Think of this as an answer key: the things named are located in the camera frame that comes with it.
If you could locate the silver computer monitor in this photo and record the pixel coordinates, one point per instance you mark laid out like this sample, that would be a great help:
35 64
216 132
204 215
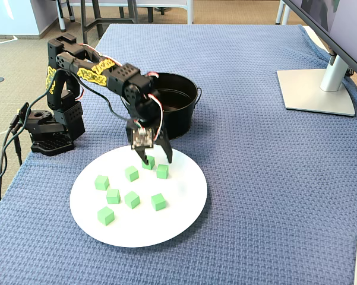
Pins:
315 92

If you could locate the white table frame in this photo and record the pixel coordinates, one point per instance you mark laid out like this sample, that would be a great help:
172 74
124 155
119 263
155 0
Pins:
189 12

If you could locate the black metal bucket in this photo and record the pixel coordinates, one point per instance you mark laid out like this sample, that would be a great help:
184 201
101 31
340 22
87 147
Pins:
181 118

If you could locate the white round plate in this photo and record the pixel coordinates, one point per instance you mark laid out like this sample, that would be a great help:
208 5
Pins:
172 219

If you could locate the white metal table leg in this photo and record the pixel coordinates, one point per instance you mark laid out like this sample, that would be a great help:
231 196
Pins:
280 15

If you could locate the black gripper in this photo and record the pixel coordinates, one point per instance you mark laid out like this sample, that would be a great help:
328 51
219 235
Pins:
167 147

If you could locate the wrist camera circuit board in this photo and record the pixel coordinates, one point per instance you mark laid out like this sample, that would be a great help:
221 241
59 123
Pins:
142 138

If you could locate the green cube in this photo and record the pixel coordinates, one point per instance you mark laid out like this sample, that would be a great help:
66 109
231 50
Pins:
162 172
132 199
158 202
131 174
105 216
113 196
151 165
101 182

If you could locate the blue woven tablecloth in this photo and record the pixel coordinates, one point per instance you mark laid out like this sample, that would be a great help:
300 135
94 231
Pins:
255 148

